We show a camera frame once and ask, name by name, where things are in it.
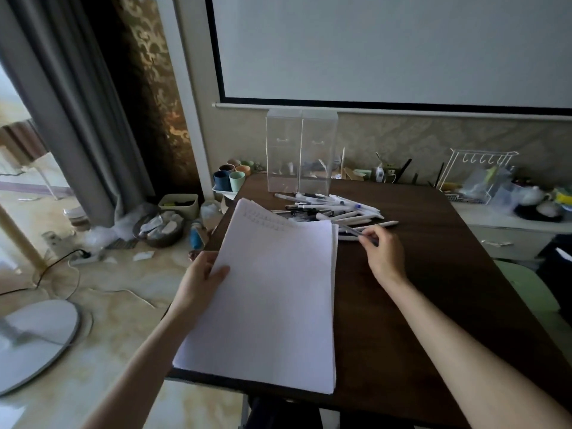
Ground black bag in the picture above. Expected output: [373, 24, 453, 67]
[536, 234, 572, 313]

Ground beige plastic bin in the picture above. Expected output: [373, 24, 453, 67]
[157, 193, 201, 221]

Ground white round fan base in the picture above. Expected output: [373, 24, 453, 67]
[0, 299, 82, 397]

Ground black router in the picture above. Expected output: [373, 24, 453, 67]
[395, 157, 446, 189]

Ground group of colourful cups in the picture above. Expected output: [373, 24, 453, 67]
[212, 158, 256, 201]

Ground clear plastic measuring jug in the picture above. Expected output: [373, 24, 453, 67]
[491, 181, 521, 215]

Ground person's right forearm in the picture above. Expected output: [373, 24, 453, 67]
[385, 275, 572, 429]

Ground white projector screen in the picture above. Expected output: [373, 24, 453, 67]
[204, 0, 572, 117]

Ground black round tray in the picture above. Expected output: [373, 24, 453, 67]
[514, 203, 565, 223]

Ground clear water jug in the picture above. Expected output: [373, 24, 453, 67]
[200, 200, 224, 232]

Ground person's left hand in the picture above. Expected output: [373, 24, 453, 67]
[172, 250, 231, 321]

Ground grey curtain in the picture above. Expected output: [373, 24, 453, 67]
[0, 0, 155, 228]

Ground green plastic stool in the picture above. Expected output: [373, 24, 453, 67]
[493, 259, 572, 340]

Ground person's left forearm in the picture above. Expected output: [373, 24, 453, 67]
[82, 303, 203, 429]

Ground stack of white paper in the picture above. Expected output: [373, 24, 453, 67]
[172, 197, 340, 396]

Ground person's right hand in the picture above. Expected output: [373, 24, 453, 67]
[357, 224, 410, 289]

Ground person's black trousers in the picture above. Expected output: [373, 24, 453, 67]
[245, 395, 416, 429]

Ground blue bottle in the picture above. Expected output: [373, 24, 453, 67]
[189, 220, 207, 251]

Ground white wire hook rack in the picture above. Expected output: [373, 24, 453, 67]
[436, 148, 520, 205]

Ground white extension socket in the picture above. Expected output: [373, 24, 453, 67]
[67, 248, 106, 268]

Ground pile of pens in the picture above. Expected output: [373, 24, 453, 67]
[270, 191, 400, 243]

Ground white teapot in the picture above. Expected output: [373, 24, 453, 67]
[518, 185, 548, 207]

